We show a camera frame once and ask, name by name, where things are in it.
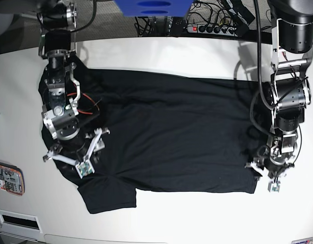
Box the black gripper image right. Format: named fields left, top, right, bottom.
left=258, top=145, right=296, bottom=178

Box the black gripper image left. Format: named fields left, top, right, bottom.
left=42, top=114, right=106, bottom=163

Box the black T-shirt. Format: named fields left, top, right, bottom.
left=38, top=54, right=271, bottom=215

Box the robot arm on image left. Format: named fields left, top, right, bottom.
left=35, top=1, right=104, bottom=164

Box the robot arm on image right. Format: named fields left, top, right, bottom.
left=260, top=1, right=313, bottom=182

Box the sticker at bottom edge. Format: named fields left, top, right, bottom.
left=291, top=237, right=313, bottom=244

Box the blue plastic bin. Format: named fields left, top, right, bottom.
left=115, top=0, right=193, bottom=17

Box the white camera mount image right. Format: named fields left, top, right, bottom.
left=245, top=156, right=295, bottom=193

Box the white camera mount image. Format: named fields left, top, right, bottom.
left=43, top=128, right=110, bottom=178
left=245, top=156, right=295, bottom=193

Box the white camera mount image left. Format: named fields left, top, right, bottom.
left=43, top=128, right=110, bottom=178

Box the white table cable grommet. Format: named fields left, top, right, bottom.
left=0, top=209, right=43, bottom=233

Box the white power strip red switch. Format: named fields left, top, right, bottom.
left=186, top=24, right=237, bottom=37

